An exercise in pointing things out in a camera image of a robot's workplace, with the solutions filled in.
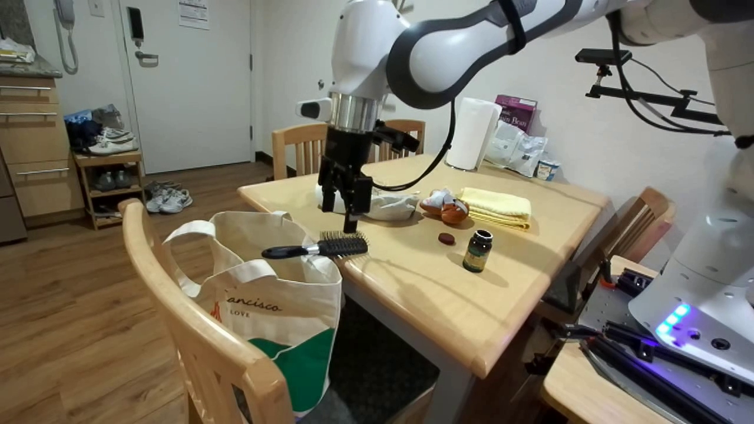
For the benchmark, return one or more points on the folded yellow towel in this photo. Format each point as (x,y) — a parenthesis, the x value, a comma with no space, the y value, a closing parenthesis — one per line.
(500,208)

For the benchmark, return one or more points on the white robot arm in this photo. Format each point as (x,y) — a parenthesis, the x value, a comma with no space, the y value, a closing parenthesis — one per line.
(428,65)

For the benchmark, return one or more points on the white canvas tote bag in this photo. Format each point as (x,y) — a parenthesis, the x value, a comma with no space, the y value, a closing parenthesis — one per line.
(270,290)

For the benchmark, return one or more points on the wooden shoe rack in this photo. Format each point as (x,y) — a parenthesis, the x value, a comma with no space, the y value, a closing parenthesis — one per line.
(107,179)

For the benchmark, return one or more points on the crumpled white cloth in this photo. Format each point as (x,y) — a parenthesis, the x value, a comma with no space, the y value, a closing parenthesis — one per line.
(385,206)

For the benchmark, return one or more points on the orange and white plush toy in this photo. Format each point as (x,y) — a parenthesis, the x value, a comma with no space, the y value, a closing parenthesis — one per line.
(447,208)

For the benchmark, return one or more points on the wooden chair at right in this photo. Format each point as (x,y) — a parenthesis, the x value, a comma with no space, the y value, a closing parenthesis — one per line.
(633,232)

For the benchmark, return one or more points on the wooden drawer cabinet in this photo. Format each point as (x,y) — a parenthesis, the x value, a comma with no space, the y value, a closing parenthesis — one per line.
(35,150)

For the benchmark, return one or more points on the dark glass supplement bottle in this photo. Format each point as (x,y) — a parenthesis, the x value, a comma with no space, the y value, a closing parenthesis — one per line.
(476,251)

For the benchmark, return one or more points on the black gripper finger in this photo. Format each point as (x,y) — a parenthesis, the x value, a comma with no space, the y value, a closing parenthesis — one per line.
(350,222)
(328,198)

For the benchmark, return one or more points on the white sneakers on floor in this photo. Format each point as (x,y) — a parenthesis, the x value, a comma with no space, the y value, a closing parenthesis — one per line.
(167,198)

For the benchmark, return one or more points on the small red bottle cap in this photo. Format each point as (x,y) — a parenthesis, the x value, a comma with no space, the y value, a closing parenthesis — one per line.
(447,239)

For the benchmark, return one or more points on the wall phone handset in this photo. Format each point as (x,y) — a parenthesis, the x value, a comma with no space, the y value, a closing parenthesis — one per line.
(64,14)

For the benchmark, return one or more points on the wooden chair near bag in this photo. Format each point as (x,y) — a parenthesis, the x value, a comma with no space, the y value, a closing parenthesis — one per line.
(227,381)

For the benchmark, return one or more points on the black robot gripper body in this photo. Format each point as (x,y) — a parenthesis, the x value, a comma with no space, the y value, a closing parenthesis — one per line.
(344,157)

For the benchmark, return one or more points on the wooden chair far side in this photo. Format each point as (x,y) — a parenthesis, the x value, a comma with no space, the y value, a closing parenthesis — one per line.
(304,148)

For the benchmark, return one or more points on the white entrance door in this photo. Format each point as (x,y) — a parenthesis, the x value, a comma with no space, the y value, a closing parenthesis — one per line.
(190,70)

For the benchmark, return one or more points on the white plastic bags pile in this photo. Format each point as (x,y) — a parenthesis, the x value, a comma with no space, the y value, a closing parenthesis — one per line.
(515,148)

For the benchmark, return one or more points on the white robot base unit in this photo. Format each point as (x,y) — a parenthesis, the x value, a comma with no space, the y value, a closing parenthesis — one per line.
(701,304)

